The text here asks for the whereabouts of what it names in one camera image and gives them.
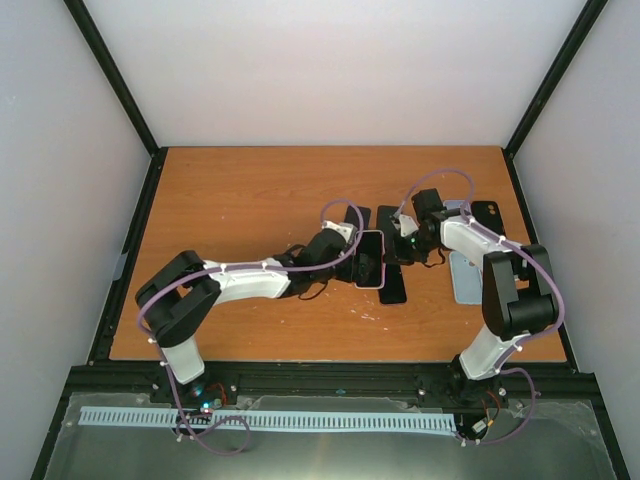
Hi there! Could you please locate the beige phone case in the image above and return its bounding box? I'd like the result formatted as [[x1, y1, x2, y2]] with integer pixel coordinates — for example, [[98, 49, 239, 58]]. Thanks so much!
[[352, 230, 385, 290]]

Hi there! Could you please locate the blue-edged black smartphone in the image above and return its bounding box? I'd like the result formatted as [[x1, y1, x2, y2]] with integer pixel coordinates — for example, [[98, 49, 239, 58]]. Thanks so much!
[[344, 206, 371, 230]]

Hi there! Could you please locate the lilac phone case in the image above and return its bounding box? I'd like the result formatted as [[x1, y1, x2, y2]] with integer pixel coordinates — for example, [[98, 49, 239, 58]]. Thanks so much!
[[443, 200, 464, 210]]

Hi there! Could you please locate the light blue phone case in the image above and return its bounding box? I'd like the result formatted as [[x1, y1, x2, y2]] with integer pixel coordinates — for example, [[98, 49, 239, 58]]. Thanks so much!
[[449, 251, 482, 306]]

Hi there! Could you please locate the black phone case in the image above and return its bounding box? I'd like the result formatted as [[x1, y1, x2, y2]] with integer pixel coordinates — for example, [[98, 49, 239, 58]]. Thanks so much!
[[471, 200, 506, 238]]

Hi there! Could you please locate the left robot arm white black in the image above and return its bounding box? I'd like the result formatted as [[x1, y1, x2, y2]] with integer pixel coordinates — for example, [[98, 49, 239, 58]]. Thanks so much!
[[135, 222, 385, 403]]

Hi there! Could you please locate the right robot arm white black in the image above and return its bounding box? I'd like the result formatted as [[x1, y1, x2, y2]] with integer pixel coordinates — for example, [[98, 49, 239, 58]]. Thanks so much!
[[376, 189, 564, 403]]

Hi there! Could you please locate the small green circuit board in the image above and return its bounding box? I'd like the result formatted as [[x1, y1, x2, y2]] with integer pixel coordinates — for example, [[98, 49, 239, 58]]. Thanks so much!
[[199, 397, 226, 415]]

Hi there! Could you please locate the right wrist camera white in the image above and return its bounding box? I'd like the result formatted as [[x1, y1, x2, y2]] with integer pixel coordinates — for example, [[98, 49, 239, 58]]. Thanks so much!
[[392, 214, 419, 238]]

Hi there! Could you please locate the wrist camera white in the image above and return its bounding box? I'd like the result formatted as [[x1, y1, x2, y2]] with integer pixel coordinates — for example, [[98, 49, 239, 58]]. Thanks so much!
[[321, 220, 358, 252], [392, 214, 419, 238]]

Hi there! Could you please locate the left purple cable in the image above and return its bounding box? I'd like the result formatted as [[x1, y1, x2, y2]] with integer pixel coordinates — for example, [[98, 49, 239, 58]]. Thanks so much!
[[136, 198, 361, 457]]

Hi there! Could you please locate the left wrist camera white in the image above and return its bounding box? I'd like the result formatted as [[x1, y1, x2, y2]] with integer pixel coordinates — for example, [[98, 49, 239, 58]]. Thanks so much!
[[321, 220, 358, 252]]

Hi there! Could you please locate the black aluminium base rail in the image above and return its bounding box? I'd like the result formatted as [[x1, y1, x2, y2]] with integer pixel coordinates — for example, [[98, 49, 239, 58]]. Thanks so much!
[[69, 359, 596, 407]]

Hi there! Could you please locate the light blue cable duct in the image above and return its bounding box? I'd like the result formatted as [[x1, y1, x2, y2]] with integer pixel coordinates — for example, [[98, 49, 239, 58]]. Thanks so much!
[[77, 406, 456, 436]]

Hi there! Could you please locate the right black frame post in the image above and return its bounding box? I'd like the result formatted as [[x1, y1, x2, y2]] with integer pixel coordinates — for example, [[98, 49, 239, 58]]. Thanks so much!
[[504, 0, 610, 157]]

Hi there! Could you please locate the black frame post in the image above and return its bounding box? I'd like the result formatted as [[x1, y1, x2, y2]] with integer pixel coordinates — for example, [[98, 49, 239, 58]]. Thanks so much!
[[504, 0, 610, 157], [62, 0, 162, 157]]

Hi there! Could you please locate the left black frame post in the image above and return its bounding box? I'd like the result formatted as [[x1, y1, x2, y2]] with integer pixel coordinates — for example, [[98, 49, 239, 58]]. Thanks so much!
[[62, 0, 162, 157]]

